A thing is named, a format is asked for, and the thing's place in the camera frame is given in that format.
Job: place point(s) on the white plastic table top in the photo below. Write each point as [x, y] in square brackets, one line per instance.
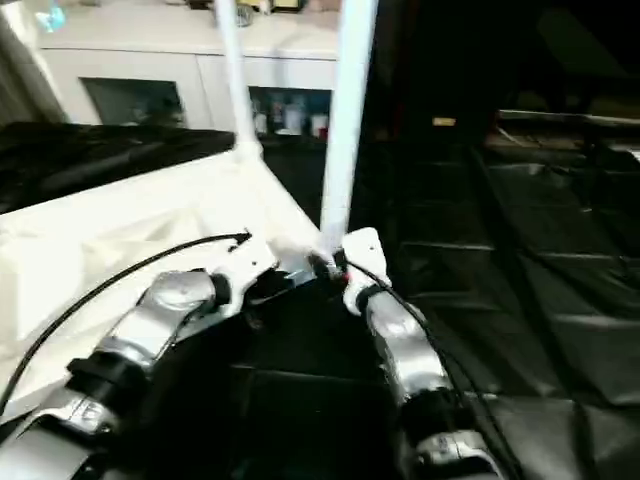
[100, 230]

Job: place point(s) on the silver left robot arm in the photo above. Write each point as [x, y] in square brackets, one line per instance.
[165, 305]

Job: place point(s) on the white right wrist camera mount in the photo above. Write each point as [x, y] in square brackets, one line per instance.
[362, 250]

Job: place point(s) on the white plastic table leg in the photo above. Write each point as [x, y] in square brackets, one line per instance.
[235, 70]
[348, 110]

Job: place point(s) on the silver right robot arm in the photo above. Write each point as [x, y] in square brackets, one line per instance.
[405, 350]

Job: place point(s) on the black plastic mat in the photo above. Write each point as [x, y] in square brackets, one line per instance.
[540, 300]

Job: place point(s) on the white cabinet with glass doors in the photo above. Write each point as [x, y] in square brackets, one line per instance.
[150, 35]

